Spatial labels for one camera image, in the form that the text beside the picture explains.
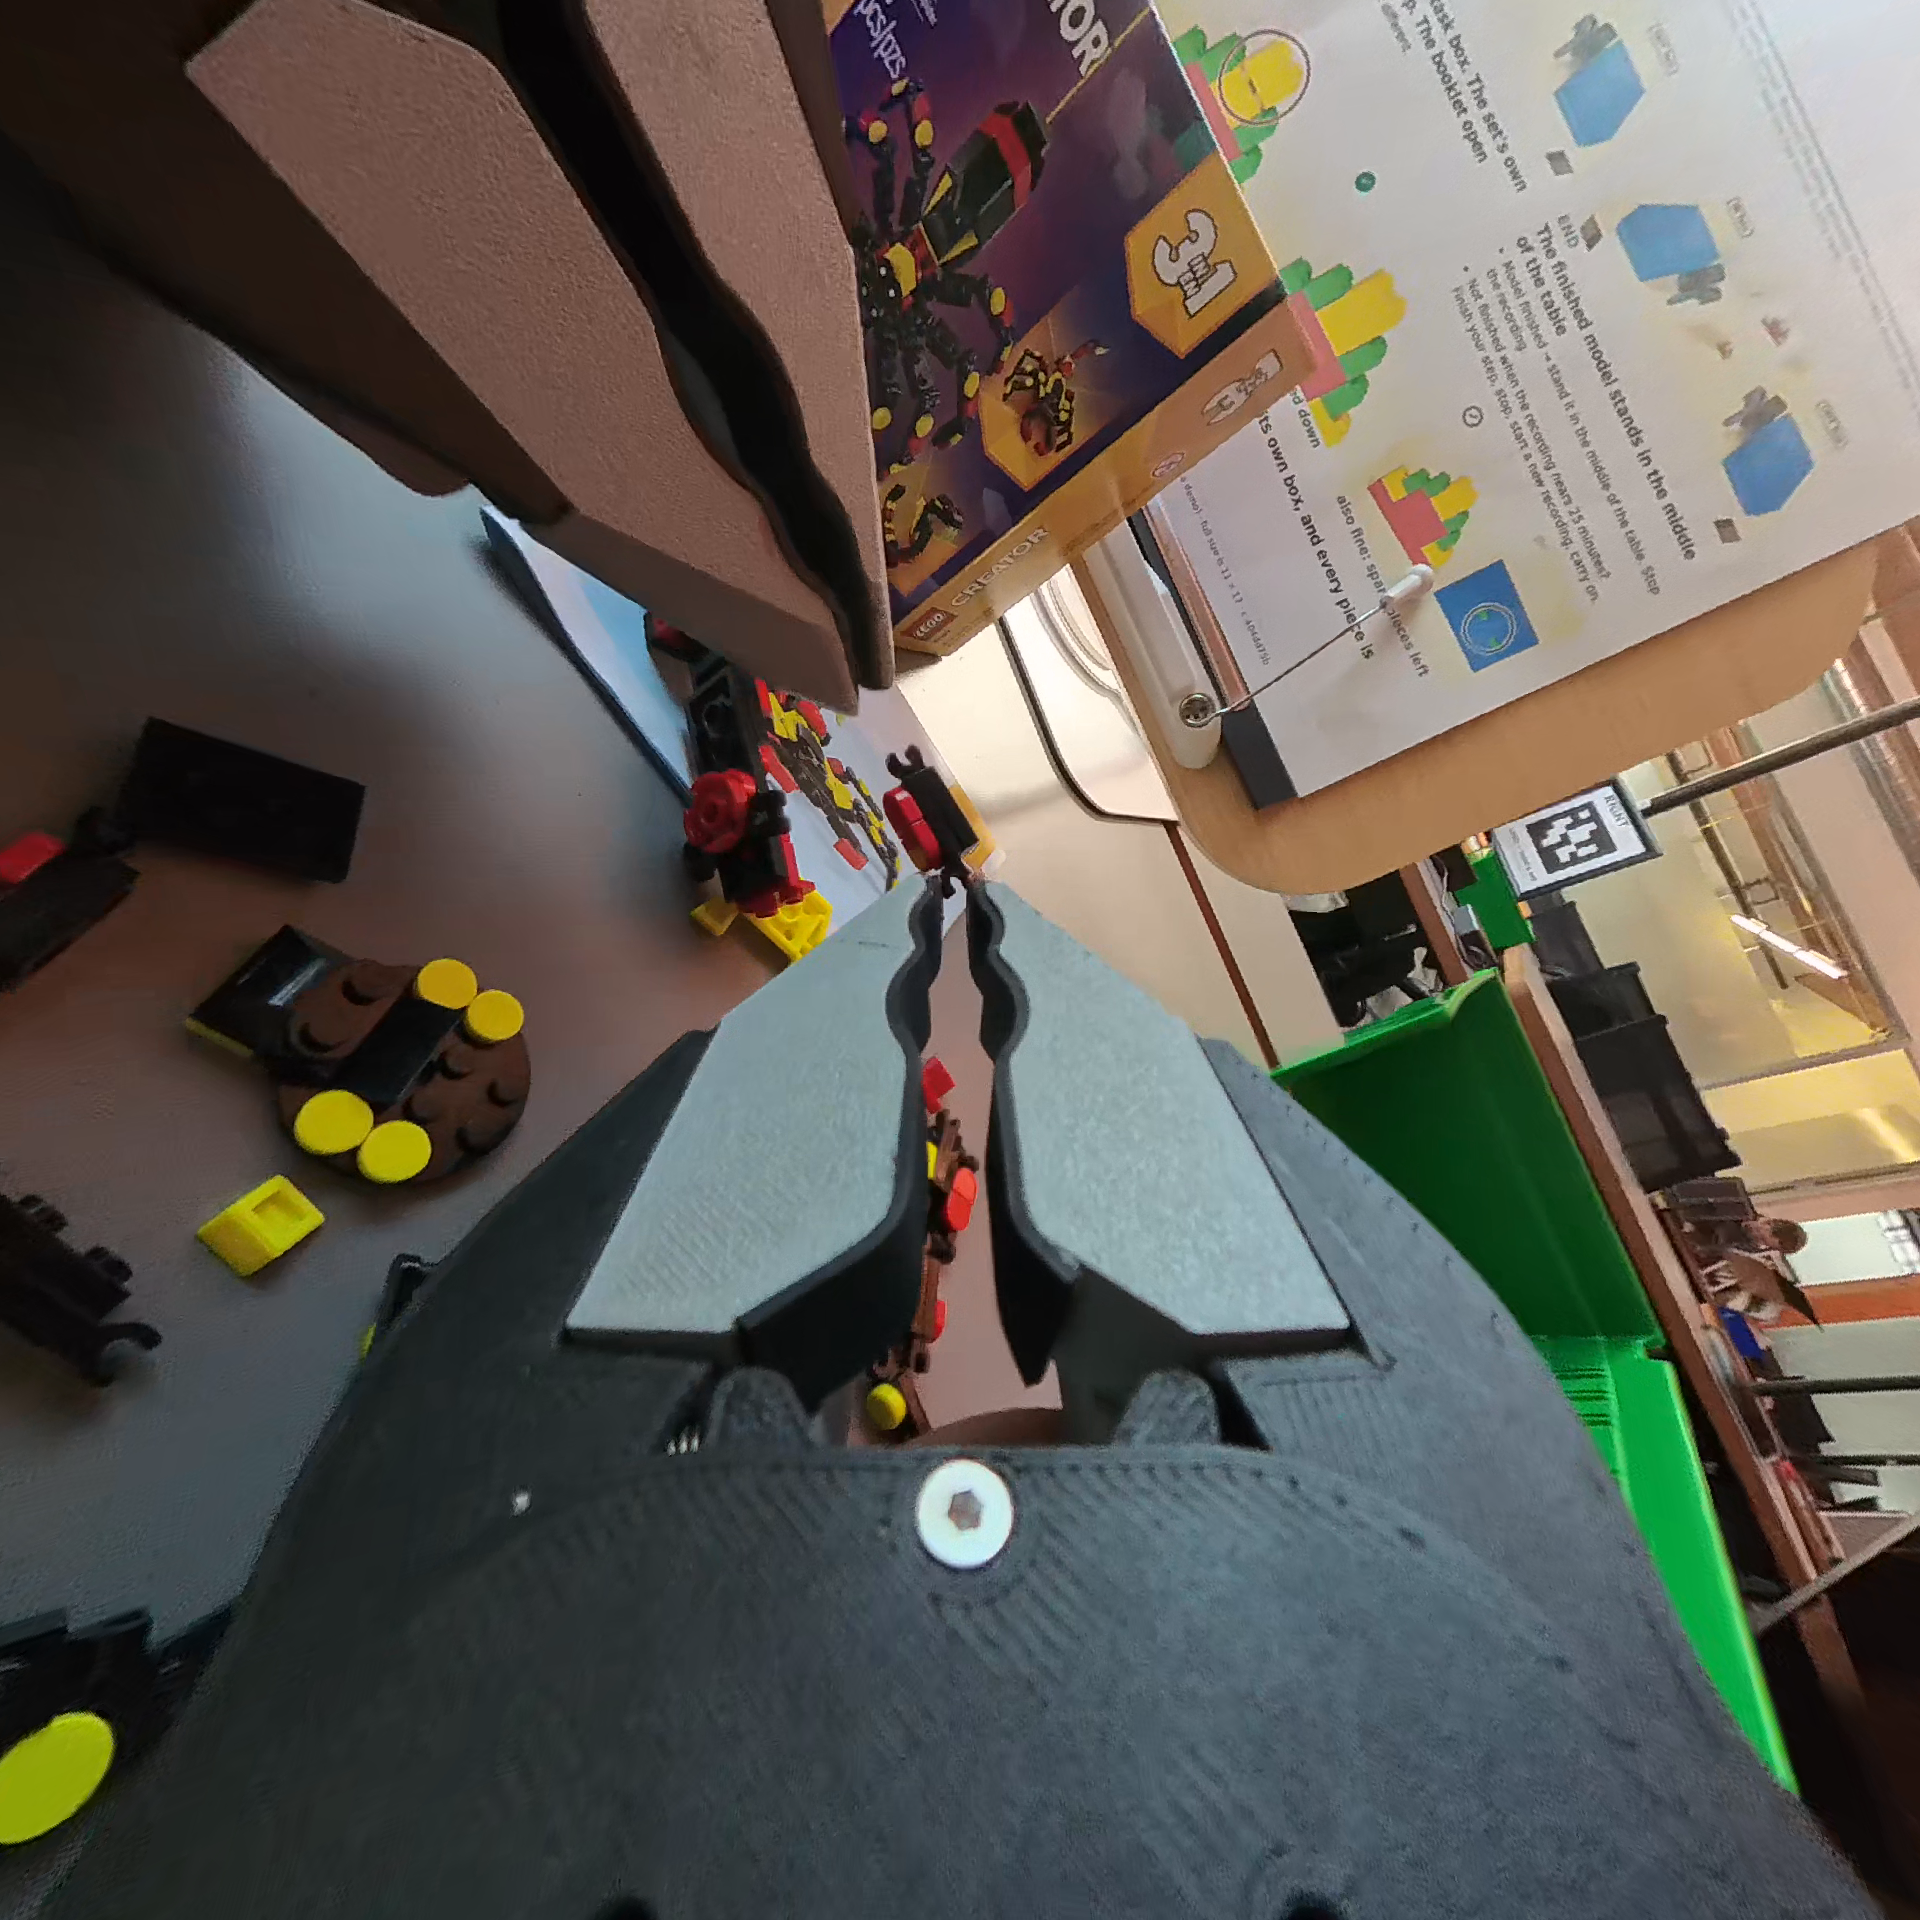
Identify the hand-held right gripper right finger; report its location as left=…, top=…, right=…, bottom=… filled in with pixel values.
left=959, top=886, right=1356, bottom=1421

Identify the pile of lego pieces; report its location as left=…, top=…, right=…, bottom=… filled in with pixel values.
left=0, top=719, right=986, bottom=1846

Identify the black red lego leg piece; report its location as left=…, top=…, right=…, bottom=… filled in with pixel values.
left=883, top=751, right=995, bottom=880

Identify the purple lego set box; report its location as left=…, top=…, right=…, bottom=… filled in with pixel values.
left=811, top=0, right=1320, bottom=668

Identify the small marker tag card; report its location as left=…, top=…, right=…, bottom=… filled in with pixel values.
left=1493, top=783, right=1663, bottom=897

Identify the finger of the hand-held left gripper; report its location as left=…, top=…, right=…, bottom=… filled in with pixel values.
left=187, top=0, right=872, bottom=705
left=571, top=0, right=902, bottom=705

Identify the printed instruction sheet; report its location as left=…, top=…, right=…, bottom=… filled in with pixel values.
left=1157, top=0, right=1920, bottom=806

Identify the red yellow black lego model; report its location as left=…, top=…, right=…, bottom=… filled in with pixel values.
left=677, top=655, right=902, bottom=963

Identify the open spider instruction booklet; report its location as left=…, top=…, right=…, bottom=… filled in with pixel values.
left=480, top=512, right=902, bottom=902

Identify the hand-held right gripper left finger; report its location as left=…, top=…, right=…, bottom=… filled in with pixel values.
left=565, top=886, right=956, bottom=1404

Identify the green plastic bin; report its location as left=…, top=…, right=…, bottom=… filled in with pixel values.
left=1261, top=966, right=1800, bottom=1792

